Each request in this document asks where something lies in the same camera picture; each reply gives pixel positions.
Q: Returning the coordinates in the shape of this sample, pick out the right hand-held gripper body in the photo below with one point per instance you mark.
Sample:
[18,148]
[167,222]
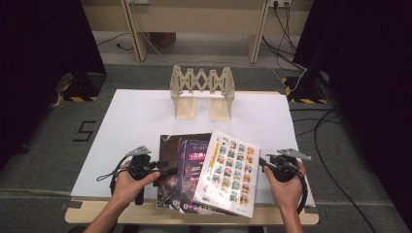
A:
[285,170]

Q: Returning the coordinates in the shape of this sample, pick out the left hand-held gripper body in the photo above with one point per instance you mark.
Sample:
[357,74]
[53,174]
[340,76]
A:
[141,165]

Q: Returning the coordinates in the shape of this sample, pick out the black magazine with red picture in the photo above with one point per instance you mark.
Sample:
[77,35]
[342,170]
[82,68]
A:
[166,152]

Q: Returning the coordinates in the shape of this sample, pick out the thick white book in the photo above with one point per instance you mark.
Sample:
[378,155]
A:
[233,174]

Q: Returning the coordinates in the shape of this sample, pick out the beige expandable book rack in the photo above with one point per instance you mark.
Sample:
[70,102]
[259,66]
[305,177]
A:
[186,108]

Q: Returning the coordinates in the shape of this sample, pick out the person's right hand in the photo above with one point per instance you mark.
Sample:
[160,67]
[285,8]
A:
[288,194]

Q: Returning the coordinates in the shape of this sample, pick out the person's left hand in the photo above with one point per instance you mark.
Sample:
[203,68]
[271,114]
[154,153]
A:
[124,187]

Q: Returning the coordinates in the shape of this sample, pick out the stand base with hazard tape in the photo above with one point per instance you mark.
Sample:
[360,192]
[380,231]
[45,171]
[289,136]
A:
[304,90]
[85,87]

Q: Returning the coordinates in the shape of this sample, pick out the black curtain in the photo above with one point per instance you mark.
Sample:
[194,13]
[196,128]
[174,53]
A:
[369,81]
[39,64]

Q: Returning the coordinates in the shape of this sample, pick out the beige wooden desk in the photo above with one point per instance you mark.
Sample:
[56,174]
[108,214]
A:
[200,16]

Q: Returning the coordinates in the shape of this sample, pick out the white power strip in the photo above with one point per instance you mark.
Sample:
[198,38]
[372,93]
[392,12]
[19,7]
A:
[138,1]

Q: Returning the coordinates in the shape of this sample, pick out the white wall outlet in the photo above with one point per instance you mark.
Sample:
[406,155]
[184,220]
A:
[280,2]

